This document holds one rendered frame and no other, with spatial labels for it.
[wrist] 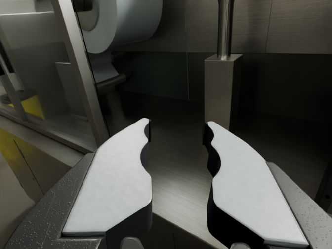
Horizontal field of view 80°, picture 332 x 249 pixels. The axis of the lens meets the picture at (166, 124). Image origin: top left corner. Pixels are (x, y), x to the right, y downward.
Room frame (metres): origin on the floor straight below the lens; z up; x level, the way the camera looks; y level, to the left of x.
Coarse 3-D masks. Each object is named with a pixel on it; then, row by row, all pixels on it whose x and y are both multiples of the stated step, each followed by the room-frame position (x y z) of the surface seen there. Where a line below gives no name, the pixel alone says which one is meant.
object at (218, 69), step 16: (224, 0) 0.60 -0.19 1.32; (224, 16) 0.60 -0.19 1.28; (224, 32) 0.60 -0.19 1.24; (224, 48) 0.60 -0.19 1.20; (208, 64) 0.60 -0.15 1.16; (224, 64) 0.58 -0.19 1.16; (240, 64) 0.61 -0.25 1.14; (208, 80) 0.60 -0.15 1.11; (224, 80) 0.57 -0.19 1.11; (240, 80) 0.62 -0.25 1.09; (208, 96) 0.60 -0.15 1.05; (224, 96) 0.57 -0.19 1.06; (208, 112) 0.60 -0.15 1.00; (224, 112) 0.57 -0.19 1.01
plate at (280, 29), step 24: (192, 0) 0.93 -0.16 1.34; (216, 0) 0.87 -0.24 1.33; (240, 0) 0.81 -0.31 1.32; (264, 0) 0.77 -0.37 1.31; (288, 0) 0.72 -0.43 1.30; (312, 0) 0.68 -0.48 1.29; (192, 24) 0.93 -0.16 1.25; (216, 24) 0.87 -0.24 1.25; (240, 24) 0.81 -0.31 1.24; (264, 24) 0.76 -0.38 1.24; (288, 24) 0.72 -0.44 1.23; (312, 24) 0.68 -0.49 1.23; (192, 48) 0.93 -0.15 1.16; (216, 48) 0.87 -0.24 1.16; (240, 48) 0.81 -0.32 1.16; (264, 48) 0.75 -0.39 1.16; (288, 48) 0.71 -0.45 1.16; (312, 48) 0.67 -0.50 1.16
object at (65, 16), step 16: (64, 0) 0.51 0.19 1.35; (64, 16) 0.50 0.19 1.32; (64, 32) 0.51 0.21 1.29; (80, 48) 0.52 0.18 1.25; (80, 64) 0.51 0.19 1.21; (0, 80) 0.87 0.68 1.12; (80, 80) 0.51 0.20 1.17; (96, 96) 0.52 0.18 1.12; (0, 112) 1.03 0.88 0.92; (96, 112) 0.51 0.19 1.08; (32, 128) 0.81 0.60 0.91; (96, 128) 0.50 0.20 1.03; (80, 144) 0.59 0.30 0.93; (96, 144) 0.52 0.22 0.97
